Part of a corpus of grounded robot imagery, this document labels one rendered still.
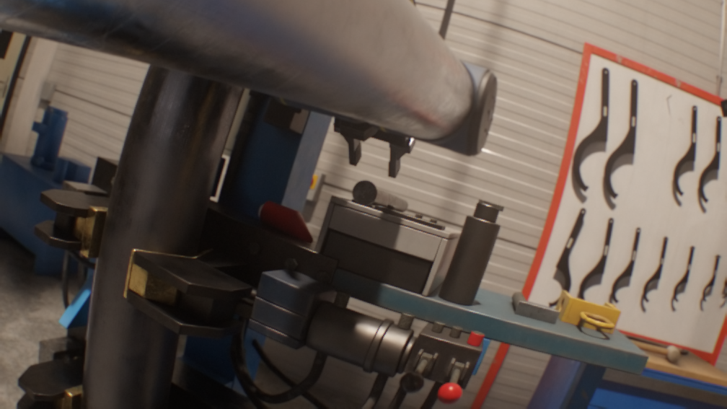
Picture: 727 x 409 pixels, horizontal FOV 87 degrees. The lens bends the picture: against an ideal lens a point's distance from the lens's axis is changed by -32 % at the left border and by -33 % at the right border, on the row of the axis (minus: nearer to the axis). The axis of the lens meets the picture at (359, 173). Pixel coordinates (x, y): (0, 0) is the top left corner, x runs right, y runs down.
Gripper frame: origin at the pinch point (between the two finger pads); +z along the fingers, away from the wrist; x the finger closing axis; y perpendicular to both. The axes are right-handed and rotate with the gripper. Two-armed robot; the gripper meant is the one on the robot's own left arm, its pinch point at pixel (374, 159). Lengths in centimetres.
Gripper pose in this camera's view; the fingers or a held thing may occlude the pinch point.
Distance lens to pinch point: 103.3
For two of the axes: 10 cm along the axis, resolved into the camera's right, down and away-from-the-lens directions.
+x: -9.2, -2.9, 2.7
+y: 3.9, -7.1, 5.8
